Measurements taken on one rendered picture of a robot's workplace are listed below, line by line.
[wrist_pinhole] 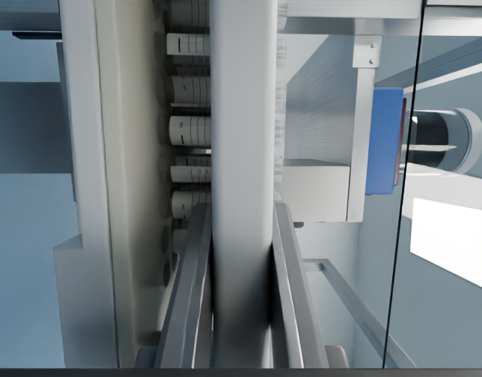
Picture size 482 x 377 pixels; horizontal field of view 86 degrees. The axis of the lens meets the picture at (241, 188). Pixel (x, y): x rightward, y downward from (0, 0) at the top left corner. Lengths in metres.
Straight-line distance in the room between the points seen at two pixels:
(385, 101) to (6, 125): 0.79
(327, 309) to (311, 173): 4.13
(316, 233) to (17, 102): 3.74
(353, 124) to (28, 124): 0.68
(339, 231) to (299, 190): 3.68
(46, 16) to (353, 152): 0.51
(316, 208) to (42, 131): 0.61
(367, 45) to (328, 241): 3.73
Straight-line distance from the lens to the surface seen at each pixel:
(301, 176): 0.47
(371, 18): 0.47
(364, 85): 0.51
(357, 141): 0.50
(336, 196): 0.50
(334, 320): 4.68
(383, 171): 0.56
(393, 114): 0.57
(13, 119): 0.77
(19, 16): 0.53
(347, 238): 4.22
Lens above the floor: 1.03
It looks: 2 degrees up
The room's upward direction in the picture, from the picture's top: 90 degrees clockwise
